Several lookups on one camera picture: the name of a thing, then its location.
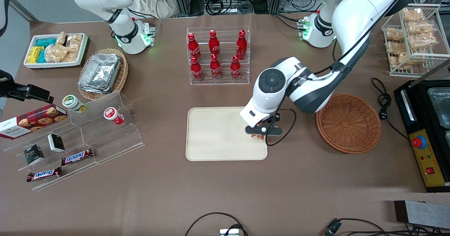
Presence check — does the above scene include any red cola aluminium bottle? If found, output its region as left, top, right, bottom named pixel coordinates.
left=236, top=30, right=248, bottom=60
left=210, top=54, right=222, bottom=80
left=190, top=56, right=204, bottom=81
left=230, top=55, right=242, bottom=81
left=209, top=30, right=220, bottom=55
left=187, top=33, right=201, bottom=61

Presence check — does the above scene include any oval tan wicker basket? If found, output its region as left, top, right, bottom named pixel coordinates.
left=78, top=48, right=129, bottom=101

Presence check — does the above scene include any white wire basket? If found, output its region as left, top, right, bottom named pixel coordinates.
left=381, top=4, right=450, bottom=77

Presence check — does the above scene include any Snickers chocolate bar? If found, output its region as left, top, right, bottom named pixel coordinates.
left=27, top=167, right=63, bottom=183
left=62, top=148, right=94, bottom=166

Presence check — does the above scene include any yellow snack packet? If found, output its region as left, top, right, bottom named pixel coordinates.
left=27, top=46, right=44, bottom=64

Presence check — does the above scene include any cream plastic tray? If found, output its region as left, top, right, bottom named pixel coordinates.
left=186, top=106, right=268, bottom=162

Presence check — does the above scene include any coiled black cable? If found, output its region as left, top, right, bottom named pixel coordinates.
left=206, top=0, right=253, bottom=16

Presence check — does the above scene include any round brown wicker basket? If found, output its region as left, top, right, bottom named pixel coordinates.
left=316, top=93, right=382, bottom=155

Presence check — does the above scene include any grey metal lever bar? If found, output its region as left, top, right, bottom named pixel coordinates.
left=410, top=59, right=450, bottom=88

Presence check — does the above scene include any clear acrylic bottle rack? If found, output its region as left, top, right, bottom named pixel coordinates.
left=186, top=27, right=251, bottom=85

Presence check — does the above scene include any black looped cable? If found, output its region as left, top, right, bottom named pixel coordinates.
left=185, top=212, right=248, bottom=236

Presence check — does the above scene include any beige cloth bag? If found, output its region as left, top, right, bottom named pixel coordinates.
left=133, top=0, right=180, bottom=19

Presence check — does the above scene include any white rectangular snack bin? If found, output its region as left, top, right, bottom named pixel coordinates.
left=24, top=33, right=88, bottom=70

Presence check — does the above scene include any small black white box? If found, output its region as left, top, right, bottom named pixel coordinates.
left=47, top=133, right=65, bottom=153

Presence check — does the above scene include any yellow control panel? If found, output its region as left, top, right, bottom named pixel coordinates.
left=409, top=129, right=447, bottom=187

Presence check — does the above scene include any long black cable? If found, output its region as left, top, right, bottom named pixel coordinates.
left=337, top=217, right=450, bottom=236

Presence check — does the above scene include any black connector plug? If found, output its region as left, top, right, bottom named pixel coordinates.
left=323, top=218, right=342, bottom=236

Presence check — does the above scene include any black sealing machine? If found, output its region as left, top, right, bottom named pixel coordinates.
left=394, top=80, right=450, bottom=193

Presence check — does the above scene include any grey flat block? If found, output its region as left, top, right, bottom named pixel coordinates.
left=394, top=200, right=450, bottom=229

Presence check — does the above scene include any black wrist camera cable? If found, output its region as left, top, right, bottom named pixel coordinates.
left=265, top=0, right=410, bottom=146

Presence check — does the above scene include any red lid yogurt cup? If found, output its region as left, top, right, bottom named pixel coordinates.
left=104, top=107, right=124, bottom=125

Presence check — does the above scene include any clear acrylic stepped stand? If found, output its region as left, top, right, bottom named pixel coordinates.
left=3, top=91, right=144, bottom=191

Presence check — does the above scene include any red tartan cookie box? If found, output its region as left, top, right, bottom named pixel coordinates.
left=0, top=104, right=68, bottom=140

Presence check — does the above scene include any stack of foil containers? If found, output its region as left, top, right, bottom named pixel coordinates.
left=78, top=53, right=122, bottom=94

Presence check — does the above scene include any black power cable with plug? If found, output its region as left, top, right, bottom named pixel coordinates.
left=372, top=77, right=410, bottom=140

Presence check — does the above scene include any silver metal strip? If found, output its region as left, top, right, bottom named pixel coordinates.
left=401, top=90, right=416, bottom=123

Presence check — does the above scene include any green lid yogurt cup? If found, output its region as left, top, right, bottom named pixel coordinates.
left=62, top=95, right=87, bottom=113

